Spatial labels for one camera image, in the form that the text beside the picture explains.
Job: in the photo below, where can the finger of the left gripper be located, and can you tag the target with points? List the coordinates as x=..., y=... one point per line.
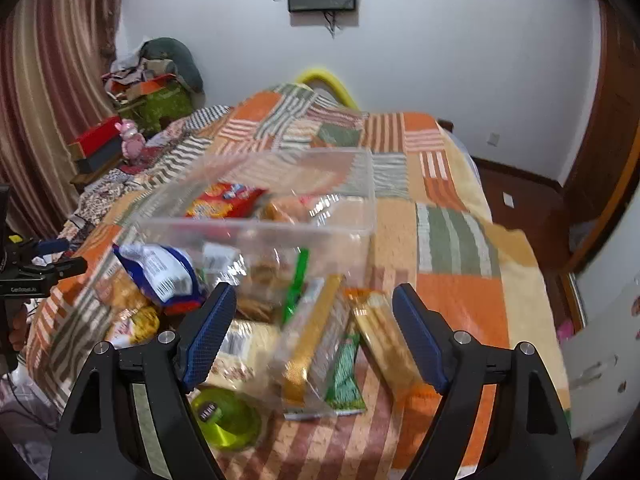
x=48, y=247
x=60, y=270

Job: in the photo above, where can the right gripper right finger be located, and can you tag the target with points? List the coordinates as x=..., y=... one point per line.
x=528, y=436

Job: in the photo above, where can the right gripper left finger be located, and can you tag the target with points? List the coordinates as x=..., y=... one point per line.
x=99, y=436

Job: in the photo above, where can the small puffed biscuit bag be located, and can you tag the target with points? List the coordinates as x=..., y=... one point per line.
x=133, y=318

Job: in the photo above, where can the blue white snack bag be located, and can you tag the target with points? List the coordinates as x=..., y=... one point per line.
x=165, y=275

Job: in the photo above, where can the beige barcode cracker pack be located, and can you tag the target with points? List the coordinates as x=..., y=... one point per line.
x=243, y=358

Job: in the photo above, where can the red chip bag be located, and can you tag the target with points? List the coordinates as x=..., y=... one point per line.
x=225, y=200

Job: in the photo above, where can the orange bread stick pack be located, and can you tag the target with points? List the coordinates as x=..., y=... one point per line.
x=375, y=320

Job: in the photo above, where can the gold-striped clear biscuit pack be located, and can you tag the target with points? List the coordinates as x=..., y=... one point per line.
x=302, y=366

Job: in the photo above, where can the green-edged clear cookie bag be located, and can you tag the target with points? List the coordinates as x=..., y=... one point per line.
x=268, y=282

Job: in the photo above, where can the clear bag of buns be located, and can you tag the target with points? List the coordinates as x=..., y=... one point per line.
x=314, y=210

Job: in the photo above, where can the checkered patterned quilt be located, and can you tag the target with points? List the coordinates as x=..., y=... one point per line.
x=165, y=156

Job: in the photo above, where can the white radiator with stickers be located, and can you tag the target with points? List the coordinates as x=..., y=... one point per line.
x=602, y=364

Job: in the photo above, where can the dark blue box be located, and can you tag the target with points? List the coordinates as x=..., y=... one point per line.
x=110, y=150

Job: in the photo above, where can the red gift box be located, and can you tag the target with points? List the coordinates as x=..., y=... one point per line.
x=94, y=138

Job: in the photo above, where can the pink plush toy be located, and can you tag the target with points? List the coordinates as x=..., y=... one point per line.
x=133, y=140

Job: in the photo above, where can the orange flat box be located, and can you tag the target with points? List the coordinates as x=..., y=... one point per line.
x=144, y=88

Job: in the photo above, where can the patchwork striped bed blanket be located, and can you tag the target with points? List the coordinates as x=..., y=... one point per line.
x=433, y=231

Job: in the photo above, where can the green sachet packet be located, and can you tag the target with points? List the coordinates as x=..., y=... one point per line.
x=344, y=395

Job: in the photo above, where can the clear plastic storage bin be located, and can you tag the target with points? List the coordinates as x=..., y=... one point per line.
x=341, y=246

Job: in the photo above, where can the grey green pillow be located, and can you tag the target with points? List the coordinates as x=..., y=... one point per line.
x=173, y=50

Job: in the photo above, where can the striped red gold curtain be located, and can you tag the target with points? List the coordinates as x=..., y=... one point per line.
x=53, y=55

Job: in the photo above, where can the brown wooden door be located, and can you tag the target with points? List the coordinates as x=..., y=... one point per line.
x=605, y=171

